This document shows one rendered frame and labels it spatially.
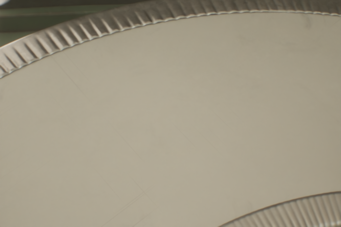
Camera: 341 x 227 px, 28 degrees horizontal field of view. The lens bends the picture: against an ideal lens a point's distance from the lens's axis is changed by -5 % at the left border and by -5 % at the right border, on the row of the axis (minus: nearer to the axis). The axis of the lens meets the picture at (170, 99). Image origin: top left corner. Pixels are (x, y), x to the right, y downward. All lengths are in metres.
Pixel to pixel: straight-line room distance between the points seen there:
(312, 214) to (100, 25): 0.31
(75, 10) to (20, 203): 0.50
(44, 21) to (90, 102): 0.39
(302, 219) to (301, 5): 0.31
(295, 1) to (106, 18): 0.23
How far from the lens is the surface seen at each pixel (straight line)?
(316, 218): 0.62
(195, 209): 0.61
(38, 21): 1.05
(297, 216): 0.62
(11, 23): 1.06
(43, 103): 0.68
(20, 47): 0.74
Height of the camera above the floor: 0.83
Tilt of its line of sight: 44 degrees down
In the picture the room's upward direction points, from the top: 171 degrees clockwise
